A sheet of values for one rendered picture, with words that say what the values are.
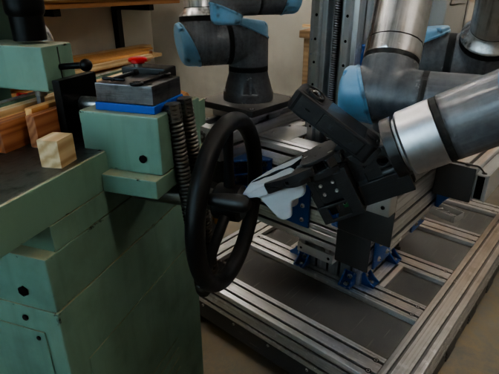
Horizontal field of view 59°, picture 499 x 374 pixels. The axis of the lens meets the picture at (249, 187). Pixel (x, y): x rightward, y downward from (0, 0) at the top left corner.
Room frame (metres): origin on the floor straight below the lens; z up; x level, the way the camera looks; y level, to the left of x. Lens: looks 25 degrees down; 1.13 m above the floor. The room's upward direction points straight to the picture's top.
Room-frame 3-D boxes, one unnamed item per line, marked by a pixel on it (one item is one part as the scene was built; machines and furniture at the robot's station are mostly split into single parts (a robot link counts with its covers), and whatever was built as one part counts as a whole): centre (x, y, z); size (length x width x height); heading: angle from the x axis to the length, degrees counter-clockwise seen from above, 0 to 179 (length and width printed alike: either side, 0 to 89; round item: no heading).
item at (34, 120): (0.72, 0.30, 0.92); 0.17 x 0.02 x 0.05; 161
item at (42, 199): (0.71, 0.25, 0.87); 0.61 x 0.30 x 0.06; 161
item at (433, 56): (1.00, -0.38, 0.98); 0.13 x 0.12 x 0.14; 64
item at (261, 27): (1.32, 0.01, 0.98); 0.13 x 0.12 x 0.14; 111
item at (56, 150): (0.57, 0.27, 0.92); 0.04 x 0.03 x 0.04; 168
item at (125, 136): (0.68, 0.17, 0.91); 0.15 x 0.14 x 0.09; 161
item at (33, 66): (0.75, 0.37, 1.00); 0.14 x 0.07 x 0.09; 71
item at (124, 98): (0.69, 0.17, 0.99); 0.13 x 0.11 x 0.06; 161
